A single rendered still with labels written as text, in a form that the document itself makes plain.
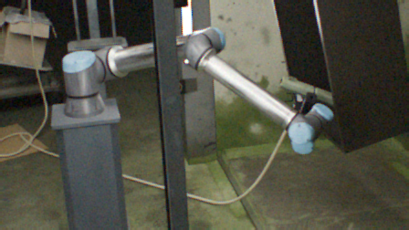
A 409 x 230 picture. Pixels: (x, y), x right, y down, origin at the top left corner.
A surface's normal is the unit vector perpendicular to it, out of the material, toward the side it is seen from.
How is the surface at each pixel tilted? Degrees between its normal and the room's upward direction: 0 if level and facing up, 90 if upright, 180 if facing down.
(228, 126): 90
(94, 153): 90
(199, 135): 90
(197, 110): 90
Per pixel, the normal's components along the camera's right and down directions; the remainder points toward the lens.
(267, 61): 0.19, 0.32
